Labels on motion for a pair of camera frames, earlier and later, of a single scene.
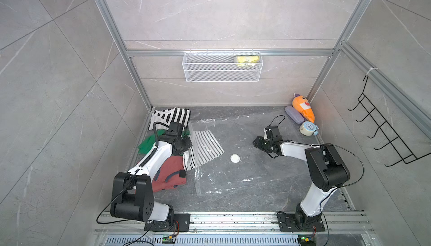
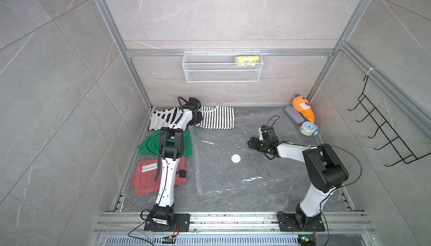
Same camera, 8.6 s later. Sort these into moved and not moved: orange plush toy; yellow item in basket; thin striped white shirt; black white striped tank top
Moved: thin striped white shirt
Not moved: orange plush toy; black white striped tank top; yellow item in basket
